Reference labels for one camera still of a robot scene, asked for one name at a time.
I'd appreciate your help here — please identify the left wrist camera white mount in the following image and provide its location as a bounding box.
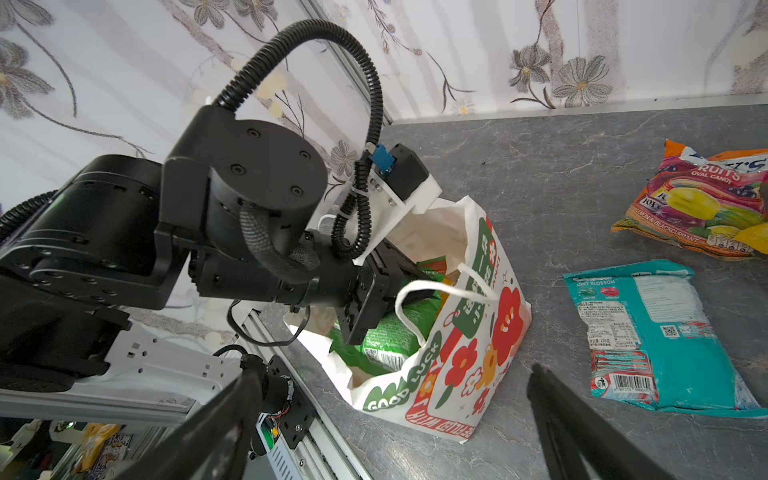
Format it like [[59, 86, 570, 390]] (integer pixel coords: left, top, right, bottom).
[[352, 142, 442, 266]]

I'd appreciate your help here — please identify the pink orange candy bag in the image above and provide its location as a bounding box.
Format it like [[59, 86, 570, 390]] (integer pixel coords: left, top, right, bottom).
[[611, 140, 767, 260]]

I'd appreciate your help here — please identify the left aluminium corner post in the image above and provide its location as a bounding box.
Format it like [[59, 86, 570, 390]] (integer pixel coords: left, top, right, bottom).
[[299, 0, 371, 107]]

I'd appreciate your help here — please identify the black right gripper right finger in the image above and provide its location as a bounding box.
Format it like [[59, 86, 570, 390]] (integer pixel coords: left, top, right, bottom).
[[527, 363, 672, 479]]

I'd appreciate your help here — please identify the teal snack bag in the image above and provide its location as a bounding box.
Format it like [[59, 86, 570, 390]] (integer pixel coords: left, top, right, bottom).
[[564, 260, 767, 419]]

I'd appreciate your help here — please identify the small green circuit board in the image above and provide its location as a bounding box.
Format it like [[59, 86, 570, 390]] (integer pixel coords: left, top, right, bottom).
[[253, 414, 279, 456]]

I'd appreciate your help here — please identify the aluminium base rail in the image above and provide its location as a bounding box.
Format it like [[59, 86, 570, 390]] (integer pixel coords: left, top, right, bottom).
[[1, 304, 366, 479]]

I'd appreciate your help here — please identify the white floral paper bag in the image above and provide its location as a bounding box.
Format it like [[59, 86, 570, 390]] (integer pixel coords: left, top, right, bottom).
[[299, 196, 532, 443]]

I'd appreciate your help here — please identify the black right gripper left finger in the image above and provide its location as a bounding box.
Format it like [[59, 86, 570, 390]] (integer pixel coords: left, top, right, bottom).
[[118, 369, 264, 480]]

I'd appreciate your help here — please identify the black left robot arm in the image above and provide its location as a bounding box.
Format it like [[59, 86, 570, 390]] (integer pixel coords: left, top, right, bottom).
[[1, 19, 428, 393]]

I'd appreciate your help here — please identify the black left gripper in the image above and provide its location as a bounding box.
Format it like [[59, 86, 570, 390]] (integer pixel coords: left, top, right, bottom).
[[305, 240, 445, 345]]

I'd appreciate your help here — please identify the green snack bag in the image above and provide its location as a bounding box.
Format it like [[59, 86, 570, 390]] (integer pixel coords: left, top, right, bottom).
[[328, 291, 447, 376]]

